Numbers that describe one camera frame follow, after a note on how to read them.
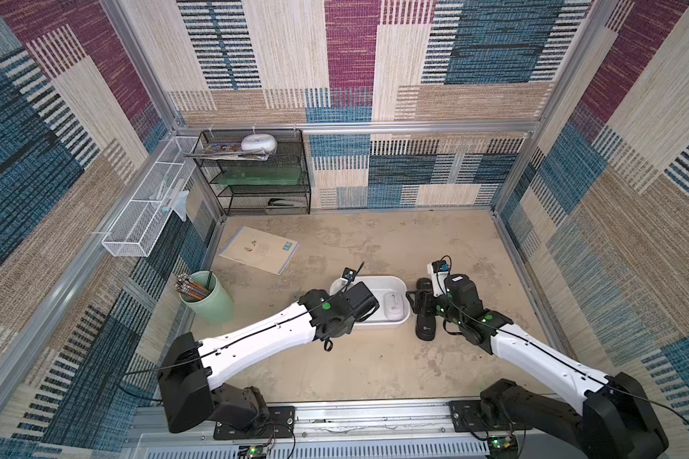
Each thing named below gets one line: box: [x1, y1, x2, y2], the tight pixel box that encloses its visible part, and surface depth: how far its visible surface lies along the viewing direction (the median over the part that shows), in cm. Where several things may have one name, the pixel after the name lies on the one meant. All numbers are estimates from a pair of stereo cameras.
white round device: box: [241, 133, 278, 156], surface depth 91 cm
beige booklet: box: [218, 225, 300, 276], surface depth 111 cm
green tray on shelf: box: [213, 165, 303, 185], surface depth 101 cm
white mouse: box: [382, 291, 404, 321], surface depth 93 cm
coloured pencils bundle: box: [174, 272, 210, 301], surface depth 82 cm
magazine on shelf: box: [183, 142, 267, 162], surface depth 91 cm
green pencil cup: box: [178, 270, 235, 327], surface depth 84 cm
